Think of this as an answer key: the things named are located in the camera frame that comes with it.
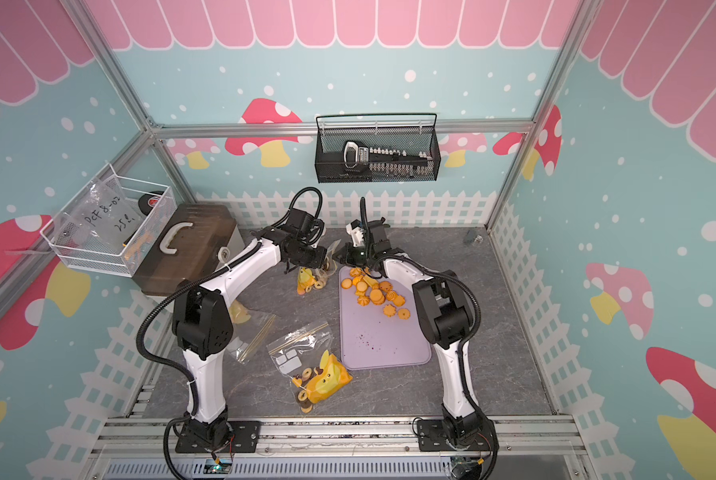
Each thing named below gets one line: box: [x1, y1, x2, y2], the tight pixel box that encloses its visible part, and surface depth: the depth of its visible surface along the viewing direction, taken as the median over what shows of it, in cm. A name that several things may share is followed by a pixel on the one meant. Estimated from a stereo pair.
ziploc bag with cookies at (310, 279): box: [297, 239, 341, 296], surface depth 102 cm
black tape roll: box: [138, 190, 164, 216], surface depth 82 cm
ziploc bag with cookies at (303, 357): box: [266, 321, 353, 414], surface depth 82 cm
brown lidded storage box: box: [132, 204, 245, 297], surface depth 94 cm
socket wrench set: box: [342, 141, 434, 175], surface depth 91 cm
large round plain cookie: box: [370, 289, 385, 305], surface depth 99 cm
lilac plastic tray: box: [339, 266, 432, 370], surface depth 96 cm
